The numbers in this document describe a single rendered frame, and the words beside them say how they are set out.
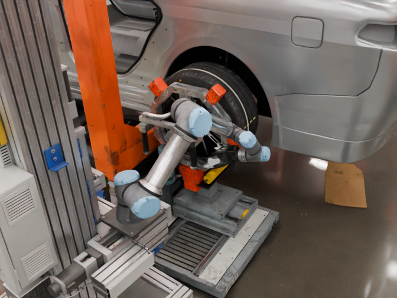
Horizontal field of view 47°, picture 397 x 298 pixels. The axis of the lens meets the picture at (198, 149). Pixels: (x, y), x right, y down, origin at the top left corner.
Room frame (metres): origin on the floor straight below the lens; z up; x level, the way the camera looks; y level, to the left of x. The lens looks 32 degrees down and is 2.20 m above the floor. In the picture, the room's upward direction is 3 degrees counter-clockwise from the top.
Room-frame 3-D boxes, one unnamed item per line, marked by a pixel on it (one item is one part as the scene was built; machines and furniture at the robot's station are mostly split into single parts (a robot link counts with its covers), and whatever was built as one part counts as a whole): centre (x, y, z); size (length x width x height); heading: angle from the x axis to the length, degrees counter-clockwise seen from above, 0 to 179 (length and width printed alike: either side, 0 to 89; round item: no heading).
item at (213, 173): (2.45, -0.11, 0.51); 0.29 x 0.06 x 0.06; 147
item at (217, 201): (2.58, -0.05, 0.32); 0.40 x 0.30 x 0.28; 57
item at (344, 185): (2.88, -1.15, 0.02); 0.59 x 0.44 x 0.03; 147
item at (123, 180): (1.67, 0.33, 0.98); 0.13 x 0.12 x 0.14; 32
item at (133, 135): (2.76, 0.37, 0.69); 0.52 x 0.17 x 0.35; 147
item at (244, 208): (2.55, -0.10, 0.13); 0.50 x 0.36 x 0.10; 57
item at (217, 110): (2.44, 0.04, 0.85); 0.54 x 0.07 x 0.54; 57
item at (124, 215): (1.68, 0.33, 0.87); 0.15 x 0.15 x 0.10
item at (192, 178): (2.47, 0.02, 0.48); 0.16 x 0.12 x 0.17; 147
